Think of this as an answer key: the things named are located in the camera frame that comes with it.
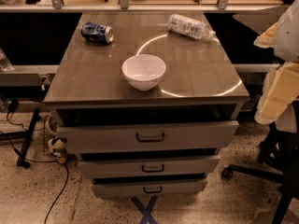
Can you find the black floor cable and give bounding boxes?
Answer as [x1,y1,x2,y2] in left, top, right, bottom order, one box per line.
[0,110,70,224]

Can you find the white bowl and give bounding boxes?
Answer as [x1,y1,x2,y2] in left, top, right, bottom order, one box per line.
[121,54,166,91]

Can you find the grey drawer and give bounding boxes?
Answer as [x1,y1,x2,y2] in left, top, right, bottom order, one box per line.
[78,155,220,179]
[92,178,207,199]
[58,121,238,154]

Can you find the black metal stand leg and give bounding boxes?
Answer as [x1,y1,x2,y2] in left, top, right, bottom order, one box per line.
[17,108,40,168]

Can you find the bottom grey drawer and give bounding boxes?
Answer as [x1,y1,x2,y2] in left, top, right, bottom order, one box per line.
[92,178,207,199]

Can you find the grey drawer cabinet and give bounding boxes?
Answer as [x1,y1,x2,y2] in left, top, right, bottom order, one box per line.
[45,11,248,198]

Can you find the clear plastic water bottle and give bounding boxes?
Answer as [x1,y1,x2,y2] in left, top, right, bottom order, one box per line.
[167,14,216,40]

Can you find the middle grey drawer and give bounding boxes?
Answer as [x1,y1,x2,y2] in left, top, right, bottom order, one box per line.
[78,155,220,179]

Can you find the blue pepsi can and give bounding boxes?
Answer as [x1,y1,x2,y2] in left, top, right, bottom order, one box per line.
[80,22,114,44]

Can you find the top grey drawer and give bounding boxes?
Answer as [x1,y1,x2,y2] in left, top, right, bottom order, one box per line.
[58,121,238,154]

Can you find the wire basket with items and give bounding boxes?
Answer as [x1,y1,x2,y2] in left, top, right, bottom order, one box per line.
[43,115,67,164]

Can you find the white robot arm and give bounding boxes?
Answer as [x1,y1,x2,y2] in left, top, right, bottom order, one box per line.
[254,0,299,133]

